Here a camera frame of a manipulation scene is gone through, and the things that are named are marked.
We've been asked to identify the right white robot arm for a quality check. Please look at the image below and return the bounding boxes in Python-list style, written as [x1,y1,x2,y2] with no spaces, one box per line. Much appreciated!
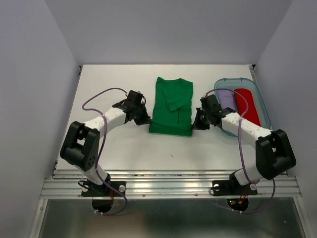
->
[193,95,296,196]

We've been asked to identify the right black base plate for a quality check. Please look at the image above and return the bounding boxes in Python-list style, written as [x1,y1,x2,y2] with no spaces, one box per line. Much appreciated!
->
[209,180,258,196]

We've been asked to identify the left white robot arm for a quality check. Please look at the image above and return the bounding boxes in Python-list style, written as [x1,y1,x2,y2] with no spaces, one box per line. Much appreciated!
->
[59,88,151,195]

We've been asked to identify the green t shirt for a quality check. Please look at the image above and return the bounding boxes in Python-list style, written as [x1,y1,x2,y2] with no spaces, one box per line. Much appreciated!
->
[149,77,193,137]

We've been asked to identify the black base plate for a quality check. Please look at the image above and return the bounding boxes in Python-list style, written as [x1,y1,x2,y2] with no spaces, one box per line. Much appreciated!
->
[78,180,126,197]
[209,180,258,196]

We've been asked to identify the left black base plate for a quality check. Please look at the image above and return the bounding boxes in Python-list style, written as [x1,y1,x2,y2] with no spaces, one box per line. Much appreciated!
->
[78,180,126,197]

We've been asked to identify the lavender t shirt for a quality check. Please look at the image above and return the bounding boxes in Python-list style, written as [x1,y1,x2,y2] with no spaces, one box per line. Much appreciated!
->
[218,90,235,110]

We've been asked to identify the translucent blue plastic bin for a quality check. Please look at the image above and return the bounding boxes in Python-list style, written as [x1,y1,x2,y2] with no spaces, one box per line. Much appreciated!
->
[214,78,271,129]

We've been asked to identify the red t shirt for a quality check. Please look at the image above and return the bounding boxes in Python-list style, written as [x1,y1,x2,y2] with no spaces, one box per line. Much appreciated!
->
[234,88,261,126]

